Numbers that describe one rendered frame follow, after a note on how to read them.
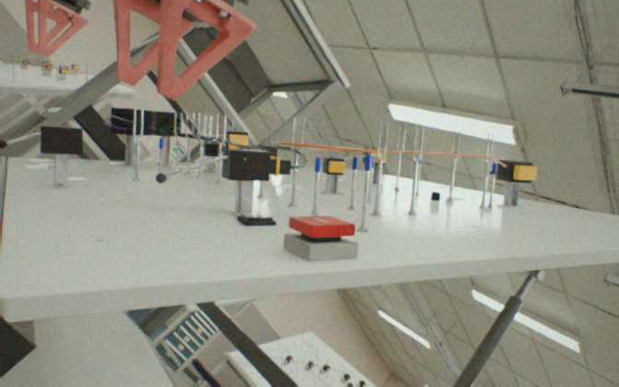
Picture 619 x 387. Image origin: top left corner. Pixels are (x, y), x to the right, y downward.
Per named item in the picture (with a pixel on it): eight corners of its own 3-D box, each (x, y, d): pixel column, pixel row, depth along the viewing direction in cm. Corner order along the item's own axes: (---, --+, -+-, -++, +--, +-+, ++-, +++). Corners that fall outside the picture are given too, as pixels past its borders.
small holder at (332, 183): (334, 190, 113) (337, 156, 112) (344, 195, 104) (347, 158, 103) (313, 189, 112) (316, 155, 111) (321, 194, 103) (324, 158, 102)
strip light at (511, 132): (514, 128, 357) (521, 121, 359) (385, 104, 457) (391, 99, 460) (519, 147, 366) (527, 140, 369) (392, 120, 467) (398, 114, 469)
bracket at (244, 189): (230, 212, 76) (232, 177, 75) (247, 212, 76) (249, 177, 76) (239, 217, 71) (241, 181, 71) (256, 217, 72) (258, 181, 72)
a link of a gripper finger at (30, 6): (52, 60, 89) (74, 7, 88) (61, 63, 83) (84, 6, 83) (7, 41, 84) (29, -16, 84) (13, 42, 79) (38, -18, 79)
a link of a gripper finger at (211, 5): (181, 106, 44) (227, 0, 44) (219, 120, 38) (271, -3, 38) (100, 69, 40) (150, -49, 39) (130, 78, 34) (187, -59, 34)
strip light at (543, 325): (579, 345, 498) (584, 339, 500) (469, 289, 598) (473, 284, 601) (582, 355, 508) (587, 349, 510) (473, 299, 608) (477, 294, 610)
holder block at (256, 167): (221, 177, 74) (223, 147, 74) (260, 178, 76) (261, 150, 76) (228, 180, 70) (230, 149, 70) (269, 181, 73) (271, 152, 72)
